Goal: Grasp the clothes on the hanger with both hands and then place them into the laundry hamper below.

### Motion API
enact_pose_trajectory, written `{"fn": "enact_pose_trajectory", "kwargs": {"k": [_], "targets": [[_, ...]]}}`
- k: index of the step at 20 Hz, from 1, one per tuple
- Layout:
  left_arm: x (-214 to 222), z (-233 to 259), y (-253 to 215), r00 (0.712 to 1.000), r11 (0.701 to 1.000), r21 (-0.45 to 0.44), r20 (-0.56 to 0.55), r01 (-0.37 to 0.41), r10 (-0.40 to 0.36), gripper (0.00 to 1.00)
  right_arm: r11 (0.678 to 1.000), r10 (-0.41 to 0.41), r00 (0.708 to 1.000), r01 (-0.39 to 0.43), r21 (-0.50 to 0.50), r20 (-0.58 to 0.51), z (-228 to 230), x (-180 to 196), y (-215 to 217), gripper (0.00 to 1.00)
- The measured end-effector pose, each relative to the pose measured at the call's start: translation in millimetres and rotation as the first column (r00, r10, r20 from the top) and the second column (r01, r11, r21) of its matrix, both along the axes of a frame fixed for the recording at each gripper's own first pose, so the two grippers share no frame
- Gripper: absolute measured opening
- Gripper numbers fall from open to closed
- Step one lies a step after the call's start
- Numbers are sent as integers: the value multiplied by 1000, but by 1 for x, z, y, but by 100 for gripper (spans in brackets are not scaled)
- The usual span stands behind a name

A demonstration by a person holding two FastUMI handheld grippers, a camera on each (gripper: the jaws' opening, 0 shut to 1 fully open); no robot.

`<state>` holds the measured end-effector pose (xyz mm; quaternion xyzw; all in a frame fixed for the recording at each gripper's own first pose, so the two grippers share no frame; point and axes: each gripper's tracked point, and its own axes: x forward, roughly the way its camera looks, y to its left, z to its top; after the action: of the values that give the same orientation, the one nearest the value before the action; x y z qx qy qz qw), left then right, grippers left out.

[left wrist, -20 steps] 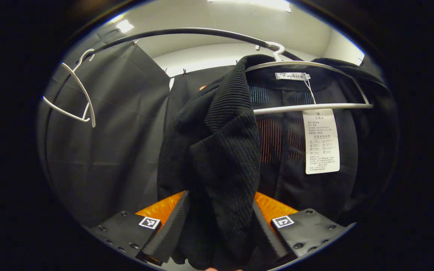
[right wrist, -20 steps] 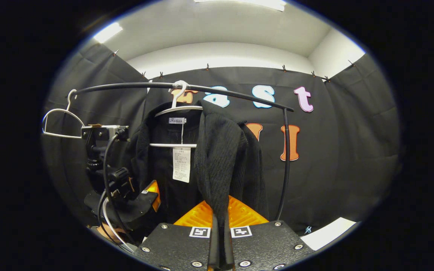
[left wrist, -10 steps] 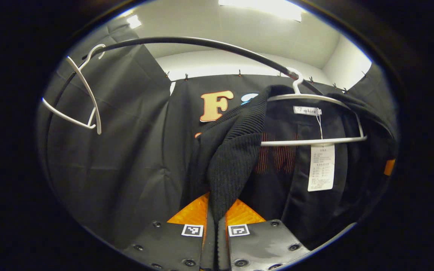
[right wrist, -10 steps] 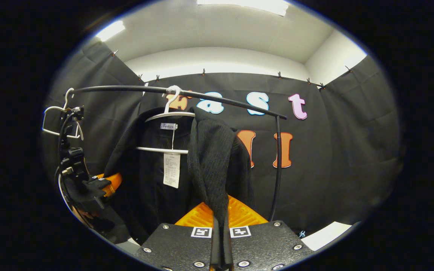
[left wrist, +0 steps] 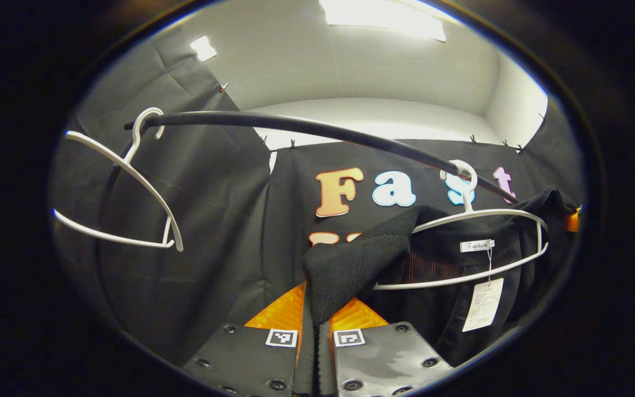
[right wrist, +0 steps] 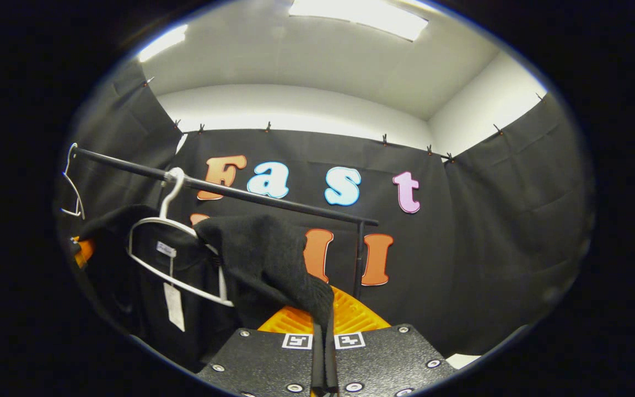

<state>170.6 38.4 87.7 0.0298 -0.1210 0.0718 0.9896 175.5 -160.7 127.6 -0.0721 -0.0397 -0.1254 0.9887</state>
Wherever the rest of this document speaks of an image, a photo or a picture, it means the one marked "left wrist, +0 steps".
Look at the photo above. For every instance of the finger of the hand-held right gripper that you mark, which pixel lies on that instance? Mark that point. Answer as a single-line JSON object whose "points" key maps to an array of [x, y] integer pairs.
{"points": [[572, 221]]}

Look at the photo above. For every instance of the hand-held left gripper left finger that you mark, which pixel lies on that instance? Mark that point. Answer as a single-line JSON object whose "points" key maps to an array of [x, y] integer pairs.
{"points": [[306, 364]]}

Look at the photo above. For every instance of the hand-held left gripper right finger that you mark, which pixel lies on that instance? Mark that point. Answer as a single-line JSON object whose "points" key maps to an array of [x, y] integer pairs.
{"points": [[324, 364]]}

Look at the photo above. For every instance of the black jacket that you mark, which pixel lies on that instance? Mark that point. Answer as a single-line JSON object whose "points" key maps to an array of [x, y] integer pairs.
{"points": [[350, 264]]}

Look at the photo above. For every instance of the white plastic hanger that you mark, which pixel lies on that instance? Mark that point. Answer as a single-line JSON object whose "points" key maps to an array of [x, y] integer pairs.
{"points": [[178, 242], [468, 205]]}

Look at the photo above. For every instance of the black clothes rack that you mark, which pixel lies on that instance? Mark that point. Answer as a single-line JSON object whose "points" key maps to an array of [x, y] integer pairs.
{"points": [[295, 125]]}

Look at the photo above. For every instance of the black backdrop cloth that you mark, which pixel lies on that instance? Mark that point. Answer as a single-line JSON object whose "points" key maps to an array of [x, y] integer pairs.
{"points": [[213, 220]]}

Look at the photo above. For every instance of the large ceiling light panel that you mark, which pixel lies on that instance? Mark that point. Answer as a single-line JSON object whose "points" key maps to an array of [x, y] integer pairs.
{"points": [[383, 16]]}

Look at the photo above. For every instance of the small ceiling light panel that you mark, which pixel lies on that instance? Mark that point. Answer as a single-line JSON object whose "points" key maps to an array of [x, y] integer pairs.
{"points": [[203, 48]]}

